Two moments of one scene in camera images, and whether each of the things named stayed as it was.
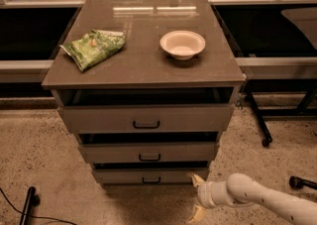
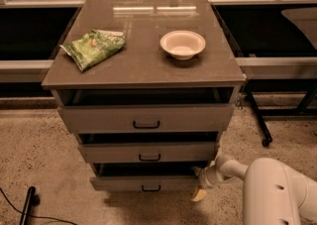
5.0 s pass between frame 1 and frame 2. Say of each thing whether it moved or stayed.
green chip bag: stayed
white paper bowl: stayed
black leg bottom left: stayed
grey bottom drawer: moved
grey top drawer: stayed
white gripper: moved
